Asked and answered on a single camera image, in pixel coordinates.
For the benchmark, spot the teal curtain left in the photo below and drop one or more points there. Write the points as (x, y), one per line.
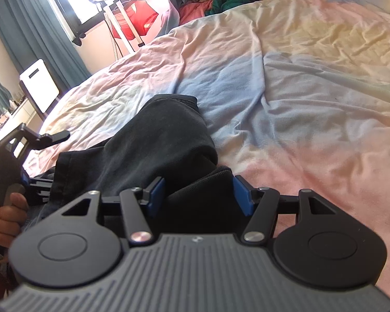
(30, 30)

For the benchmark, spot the red garment on rack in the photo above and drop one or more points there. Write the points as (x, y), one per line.
(142, 16)

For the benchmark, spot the white air purifier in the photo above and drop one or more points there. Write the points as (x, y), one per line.
(39, 87)

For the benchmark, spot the green clothing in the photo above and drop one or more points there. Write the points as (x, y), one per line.
(219, 6)

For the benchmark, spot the white drying rack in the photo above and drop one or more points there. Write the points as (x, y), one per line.
(105, 6)

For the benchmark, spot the black pants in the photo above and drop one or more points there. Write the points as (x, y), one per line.
(168, 138)

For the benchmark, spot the person's left hand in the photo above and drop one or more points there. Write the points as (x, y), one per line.
(12, 218)

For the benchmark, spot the pastel tie-dye bed sheet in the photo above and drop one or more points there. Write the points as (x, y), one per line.
(295, 93)

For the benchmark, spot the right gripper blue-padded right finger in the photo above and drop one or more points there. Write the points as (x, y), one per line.
(246, 195)

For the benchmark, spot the pink clothing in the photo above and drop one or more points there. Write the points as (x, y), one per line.
(193, 10)

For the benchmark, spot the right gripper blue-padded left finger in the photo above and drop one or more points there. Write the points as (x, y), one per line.
(152, 196)

